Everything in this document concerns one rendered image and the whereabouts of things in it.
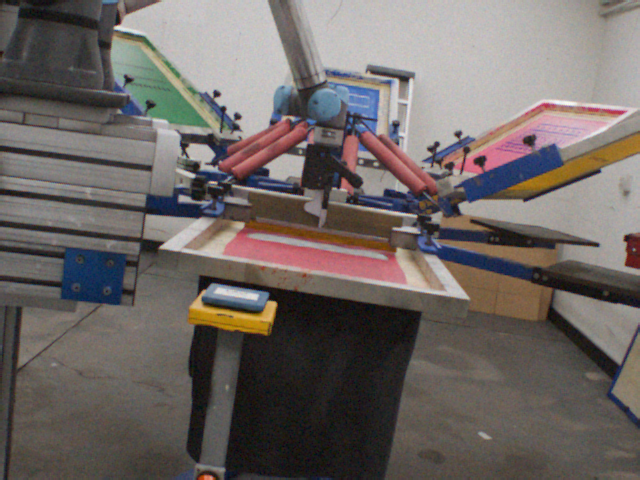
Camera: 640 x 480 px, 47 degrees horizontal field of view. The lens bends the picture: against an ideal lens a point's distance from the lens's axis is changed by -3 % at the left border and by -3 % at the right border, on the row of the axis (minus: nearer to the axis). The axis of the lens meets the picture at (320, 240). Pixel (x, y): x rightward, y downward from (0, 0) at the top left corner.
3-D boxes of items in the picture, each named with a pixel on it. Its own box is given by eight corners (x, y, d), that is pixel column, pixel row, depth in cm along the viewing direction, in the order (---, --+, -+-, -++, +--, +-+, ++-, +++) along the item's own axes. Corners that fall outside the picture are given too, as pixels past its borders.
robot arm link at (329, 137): (343, 130, 200) (344, 131, 192) (340, 148, 201) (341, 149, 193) (315, 126, 200) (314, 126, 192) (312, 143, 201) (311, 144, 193)
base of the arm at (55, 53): (-12, 74, 99) (-3, 1, 98) (7, 76, 114) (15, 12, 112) (99, 90, 103) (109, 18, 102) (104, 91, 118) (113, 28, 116)
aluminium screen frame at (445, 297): (466, 318, 141) (470, 299, 141) (155, 267, 141) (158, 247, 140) (419, 250, 219) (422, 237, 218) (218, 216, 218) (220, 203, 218)
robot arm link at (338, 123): (313, 82, 196) (342, 87, 200) (307, 124, 198) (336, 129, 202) (326, 83, 189) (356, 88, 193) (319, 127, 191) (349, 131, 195)
